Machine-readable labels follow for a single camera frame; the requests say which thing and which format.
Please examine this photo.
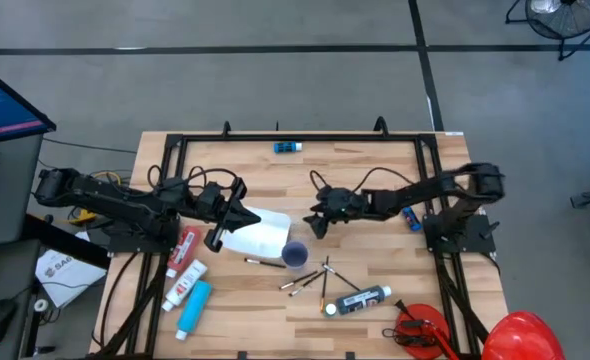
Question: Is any computer monitor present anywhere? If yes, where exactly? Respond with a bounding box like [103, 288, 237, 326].
[0, 58, 57, 147]

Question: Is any red round plate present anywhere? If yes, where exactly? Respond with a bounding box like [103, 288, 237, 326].
[394, 303, 451, 360]

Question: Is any large red paint bottle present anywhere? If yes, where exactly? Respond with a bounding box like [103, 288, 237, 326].
[165, 225, 203, 279]

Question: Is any large white paint bottle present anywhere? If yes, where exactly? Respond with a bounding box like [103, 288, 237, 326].
[161, 258, 209, 313]

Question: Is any grey side desk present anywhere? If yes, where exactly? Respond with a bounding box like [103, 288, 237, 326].
[0, 239, 41, 360]

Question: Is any black floor fan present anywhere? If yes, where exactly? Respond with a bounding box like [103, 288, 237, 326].
[504, 0, 590, 62]

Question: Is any black metal table frame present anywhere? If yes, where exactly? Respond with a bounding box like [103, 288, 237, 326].
[92, 115, 491, 360]

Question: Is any black flat-tipped paint brush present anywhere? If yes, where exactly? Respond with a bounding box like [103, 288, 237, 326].
[288, 270, 327, 298]

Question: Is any large turquoise paint bottle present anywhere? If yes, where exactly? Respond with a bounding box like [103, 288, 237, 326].
[175, 280, 213, 342]

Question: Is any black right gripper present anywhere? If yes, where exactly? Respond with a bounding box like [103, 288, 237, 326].
[303, 185, 371, 240]

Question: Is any red hard hat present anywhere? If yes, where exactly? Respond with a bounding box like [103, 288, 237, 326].
[481, 310, 567, 360]

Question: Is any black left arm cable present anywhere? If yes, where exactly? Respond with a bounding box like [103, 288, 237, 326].
[146, 163, 241, 194]

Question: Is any black fluffy-tipped paint brush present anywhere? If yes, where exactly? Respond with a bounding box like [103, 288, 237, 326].
[278, 270, 319, 292]

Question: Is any white printed paper sheet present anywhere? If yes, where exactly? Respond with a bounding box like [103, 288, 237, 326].
[34, 230, 108, 309]

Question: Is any dark grey paint bottle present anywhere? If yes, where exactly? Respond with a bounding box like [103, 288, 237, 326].
[334, 285, 393, 316]

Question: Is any black desk frame bar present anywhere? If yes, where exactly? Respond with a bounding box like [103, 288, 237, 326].
[22, 213, 112, 270]

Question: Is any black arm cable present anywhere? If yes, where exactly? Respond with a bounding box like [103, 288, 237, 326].
[146, 163, 241, 194]
[308, 166, 419, 196]

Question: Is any lavender plastic cup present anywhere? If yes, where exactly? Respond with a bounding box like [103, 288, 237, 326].
[280, 240, 310, 270]

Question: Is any black floor cable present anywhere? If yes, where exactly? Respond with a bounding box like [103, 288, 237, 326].
[42, 137, 139, 155]

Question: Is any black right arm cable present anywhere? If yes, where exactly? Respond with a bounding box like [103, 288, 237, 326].
[308, 166, 419, 196]

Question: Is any red and black hand tool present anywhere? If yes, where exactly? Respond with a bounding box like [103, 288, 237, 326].
[381, 298, 461, 360]

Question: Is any white plastic caddy bin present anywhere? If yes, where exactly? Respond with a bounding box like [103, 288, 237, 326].
[222, 207, 292, 259]

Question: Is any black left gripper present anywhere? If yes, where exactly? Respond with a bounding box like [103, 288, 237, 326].
[204, 178, 262, 251]

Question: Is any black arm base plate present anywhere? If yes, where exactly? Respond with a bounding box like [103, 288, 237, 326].
[422, 212, 497, 255]
[107, 219, 182, 255]

